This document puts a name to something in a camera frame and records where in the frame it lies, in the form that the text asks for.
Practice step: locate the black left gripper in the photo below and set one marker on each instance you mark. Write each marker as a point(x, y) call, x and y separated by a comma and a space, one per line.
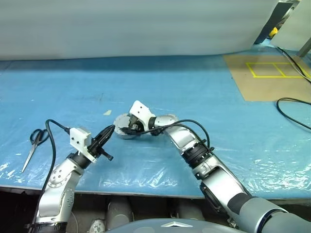
point(97, 148)

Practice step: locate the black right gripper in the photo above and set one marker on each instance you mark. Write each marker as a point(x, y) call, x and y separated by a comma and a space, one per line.
point(136, 125)

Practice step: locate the motor housing with copper windings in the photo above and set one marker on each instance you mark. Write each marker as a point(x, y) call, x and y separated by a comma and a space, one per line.
point(128, 137)

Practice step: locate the round grey motor lid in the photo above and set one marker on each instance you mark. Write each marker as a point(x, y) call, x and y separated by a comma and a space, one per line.
point(120, 123)

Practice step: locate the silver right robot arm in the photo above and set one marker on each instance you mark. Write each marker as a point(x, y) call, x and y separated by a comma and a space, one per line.
point(218, 179)

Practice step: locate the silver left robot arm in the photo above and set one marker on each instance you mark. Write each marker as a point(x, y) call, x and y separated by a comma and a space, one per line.
point(58, 184)

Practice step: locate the small beige tape scrap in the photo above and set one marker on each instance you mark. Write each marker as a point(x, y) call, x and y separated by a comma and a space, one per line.
point(107, 112)

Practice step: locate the dark grey rounded cylinder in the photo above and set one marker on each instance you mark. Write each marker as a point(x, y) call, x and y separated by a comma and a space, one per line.
point(119, 211)
point(188, 211)

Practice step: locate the blue plastic table cover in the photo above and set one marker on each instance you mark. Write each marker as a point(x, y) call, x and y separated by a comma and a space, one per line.
point(194, 80)

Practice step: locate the white foam backdrop board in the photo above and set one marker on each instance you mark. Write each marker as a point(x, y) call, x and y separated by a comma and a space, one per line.
point(121, 24)

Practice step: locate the grey robot torso with logo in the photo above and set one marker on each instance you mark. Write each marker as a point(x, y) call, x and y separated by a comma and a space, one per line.
point(170, 227)

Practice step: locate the brown cardboard sheet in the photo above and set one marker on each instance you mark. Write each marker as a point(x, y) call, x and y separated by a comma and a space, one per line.
point(262, 85)

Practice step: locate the yellow tape rectangle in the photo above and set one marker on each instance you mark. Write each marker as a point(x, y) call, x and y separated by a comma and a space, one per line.
point(274, 76)

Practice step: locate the yellow object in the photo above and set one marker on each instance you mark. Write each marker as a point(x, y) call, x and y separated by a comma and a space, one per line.
point(273, 32)

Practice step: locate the white panel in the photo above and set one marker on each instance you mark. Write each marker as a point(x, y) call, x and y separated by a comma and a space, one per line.
point(291, 29)

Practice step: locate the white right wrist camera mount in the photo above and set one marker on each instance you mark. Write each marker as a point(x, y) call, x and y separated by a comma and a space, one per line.
point(142, 112)

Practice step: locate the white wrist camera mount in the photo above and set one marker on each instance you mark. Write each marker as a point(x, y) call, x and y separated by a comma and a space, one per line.
point(142, 112)
point(79, 139)

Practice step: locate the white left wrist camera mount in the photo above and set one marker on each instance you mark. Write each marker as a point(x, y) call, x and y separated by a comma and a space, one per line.
point(79, 139)

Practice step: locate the grey slanted post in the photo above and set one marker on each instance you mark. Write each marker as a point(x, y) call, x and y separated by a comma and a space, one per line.
point(269, 21)

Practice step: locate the metal bracket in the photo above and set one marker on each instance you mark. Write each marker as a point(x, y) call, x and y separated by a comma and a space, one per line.
point(305, 47)

